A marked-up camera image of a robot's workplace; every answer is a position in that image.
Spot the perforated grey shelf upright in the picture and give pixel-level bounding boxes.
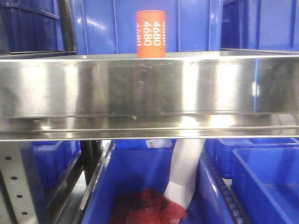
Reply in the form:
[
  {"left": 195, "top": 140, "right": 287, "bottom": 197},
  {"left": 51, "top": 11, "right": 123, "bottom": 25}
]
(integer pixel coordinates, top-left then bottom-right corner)
[{"left": 0, "top": 141, "right": 50, "bottom": 224}]

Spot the blue bin behind right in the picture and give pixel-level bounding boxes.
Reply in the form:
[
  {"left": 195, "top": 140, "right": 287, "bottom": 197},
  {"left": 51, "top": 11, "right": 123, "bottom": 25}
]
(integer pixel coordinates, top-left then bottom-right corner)
[{"left": 203, "top": 137, "right": 299, "bottom": 179}]

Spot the red mesh bag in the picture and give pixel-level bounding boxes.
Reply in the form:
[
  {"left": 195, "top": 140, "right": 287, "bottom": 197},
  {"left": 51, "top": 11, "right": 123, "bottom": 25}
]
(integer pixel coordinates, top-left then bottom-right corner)
[{"left": 110, "top": 188, "right": 187, "bottom": 224}]

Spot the dark blue crate upper left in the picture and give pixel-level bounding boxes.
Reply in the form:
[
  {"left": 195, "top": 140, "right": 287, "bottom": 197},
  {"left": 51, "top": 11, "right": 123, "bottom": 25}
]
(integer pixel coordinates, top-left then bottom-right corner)
[{"left": 0, "top": 0, "right": 64, "bottom": 52}]

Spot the blue bin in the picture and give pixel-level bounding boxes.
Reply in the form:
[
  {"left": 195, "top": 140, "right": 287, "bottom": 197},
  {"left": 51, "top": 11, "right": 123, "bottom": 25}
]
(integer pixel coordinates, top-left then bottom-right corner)
[
  {"left": 231, "top": 148, "right": 299, "bottom": 224},
  {"left": 203, "top": 137, "right": 299, "bottom": 179},
  {"left": 32, "top": 140, "right": 82, "bottom": 191},
  {"left": 82, "top": 148, "right": 232, "bottom": 224}
]

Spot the black shelf upright post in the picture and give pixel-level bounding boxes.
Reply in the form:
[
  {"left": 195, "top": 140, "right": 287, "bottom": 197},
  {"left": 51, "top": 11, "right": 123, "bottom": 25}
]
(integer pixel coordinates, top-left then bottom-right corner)
[{"left": 57, "top": 0, "right": 76, "bottom": 52}]

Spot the blue bin lower centre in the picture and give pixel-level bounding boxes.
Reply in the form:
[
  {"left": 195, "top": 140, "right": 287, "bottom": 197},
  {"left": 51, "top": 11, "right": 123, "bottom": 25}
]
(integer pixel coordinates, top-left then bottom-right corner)
[{"left": 82, "top": 148, "right": 232, "bottom": 224}]

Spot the blue bin lower right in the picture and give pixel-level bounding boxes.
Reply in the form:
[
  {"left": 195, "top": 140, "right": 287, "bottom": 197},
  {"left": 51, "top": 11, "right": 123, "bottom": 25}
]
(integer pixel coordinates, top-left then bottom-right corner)
[{"left": 231, "top": 148, "right": 299, "bottom": 224}]

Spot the blue bin lower left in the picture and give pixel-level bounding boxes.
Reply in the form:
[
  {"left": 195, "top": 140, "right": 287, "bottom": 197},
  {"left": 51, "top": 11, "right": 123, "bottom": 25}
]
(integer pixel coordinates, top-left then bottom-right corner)
[{"left": 32, "top": 140, "right": 82, "bottom": 191}]

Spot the roller rail track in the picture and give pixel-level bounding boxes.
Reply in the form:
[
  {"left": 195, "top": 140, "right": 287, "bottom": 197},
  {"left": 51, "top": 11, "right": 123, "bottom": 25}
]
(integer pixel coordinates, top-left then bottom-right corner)
[{"left": 202, "top": 150, "right": 246, "bottom": 224}]

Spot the white label on bin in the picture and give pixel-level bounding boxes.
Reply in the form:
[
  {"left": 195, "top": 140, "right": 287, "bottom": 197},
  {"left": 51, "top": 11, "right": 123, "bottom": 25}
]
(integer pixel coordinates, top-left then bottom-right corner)
[{"left": 145, "top": 139, "right": 172, "bottom": 148}]

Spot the blue crate upper right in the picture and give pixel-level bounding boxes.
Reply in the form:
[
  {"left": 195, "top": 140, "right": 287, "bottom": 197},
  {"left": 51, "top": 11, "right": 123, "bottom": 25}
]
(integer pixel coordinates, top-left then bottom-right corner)
[{"left": 221, "top": 0, "right": 299, "bottom": 51}]

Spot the large blue crate on shelf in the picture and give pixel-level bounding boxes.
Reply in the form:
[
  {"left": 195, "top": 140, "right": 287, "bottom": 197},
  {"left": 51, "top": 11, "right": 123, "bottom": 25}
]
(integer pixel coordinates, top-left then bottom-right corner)
[{"left": 71, "top": 0, "right": 223, "bottom": 55}]

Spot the white paper sheet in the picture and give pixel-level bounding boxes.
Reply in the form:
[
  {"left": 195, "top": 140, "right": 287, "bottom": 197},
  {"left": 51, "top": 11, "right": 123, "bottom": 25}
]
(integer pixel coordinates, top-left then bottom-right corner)
[{"left": 164, "top": 139, "right": 205, "bottom": 209}]

